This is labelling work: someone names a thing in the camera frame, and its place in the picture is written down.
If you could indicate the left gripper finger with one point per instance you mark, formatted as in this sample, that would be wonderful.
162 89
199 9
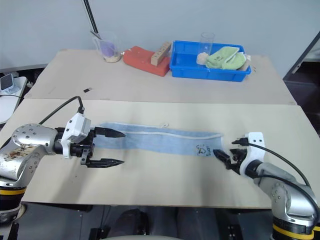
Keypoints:
105 163
112 133

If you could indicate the dark cabinet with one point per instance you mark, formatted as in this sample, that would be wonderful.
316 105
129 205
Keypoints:
303 80

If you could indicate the orange-red folded cloth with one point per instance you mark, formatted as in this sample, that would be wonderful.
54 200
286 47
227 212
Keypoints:
140 60

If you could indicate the wooden block with holes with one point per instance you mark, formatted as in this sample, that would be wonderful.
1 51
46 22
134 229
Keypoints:
158 56

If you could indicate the purple fluffy ball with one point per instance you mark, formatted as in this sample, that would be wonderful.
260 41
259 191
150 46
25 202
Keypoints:
108 48

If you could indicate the beige crumpled lump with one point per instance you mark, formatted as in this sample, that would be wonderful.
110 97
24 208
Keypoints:
202 58

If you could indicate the clear plastic measuring cup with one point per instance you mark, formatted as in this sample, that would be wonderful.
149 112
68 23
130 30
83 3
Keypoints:
110 50

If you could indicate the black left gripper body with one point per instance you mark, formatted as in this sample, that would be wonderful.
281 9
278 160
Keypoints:
85 150

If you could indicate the green folded towel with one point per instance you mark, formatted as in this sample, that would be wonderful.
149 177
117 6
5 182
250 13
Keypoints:
225 58

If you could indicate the blue plastic bin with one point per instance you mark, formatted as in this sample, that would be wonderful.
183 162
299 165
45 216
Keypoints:
185 62

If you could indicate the small black flat chip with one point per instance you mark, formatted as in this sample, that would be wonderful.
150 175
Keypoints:
87 90

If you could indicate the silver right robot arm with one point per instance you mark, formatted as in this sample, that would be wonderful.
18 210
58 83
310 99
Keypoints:
287 190

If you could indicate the pale rounded robot body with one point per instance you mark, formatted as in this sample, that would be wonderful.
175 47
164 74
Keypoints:
140 237

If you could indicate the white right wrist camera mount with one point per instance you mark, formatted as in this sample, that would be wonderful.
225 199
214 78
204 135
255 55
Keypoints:
255 152

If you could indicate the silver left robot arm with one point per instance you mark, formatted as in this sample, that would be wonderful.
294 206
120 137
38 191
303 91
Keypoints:
32 140

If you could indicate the clear drinking glass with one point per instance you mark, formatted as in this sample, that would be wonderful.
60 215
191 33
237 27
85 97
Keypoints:
207 42

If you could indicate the white desk device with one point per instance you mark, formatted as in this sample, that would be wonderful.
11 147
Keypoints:
6 83

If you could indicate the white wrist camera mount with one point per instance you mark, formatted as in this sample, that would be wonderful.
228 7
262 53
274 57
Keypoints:
75 127
255 152

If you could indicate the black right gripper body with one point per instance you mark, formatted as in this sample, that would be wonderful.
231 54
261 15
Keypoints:
237 155

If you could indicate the black ribbed pole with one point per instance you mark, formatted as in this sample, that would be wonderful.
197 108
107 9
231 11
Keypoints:
91 17

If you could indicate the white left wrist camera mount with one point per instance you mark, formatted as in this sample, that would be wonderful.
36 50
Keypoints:
75 127

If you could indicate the light blue towel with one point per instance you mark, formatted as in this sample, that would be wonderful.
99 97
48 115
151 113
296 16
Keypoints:
162 141

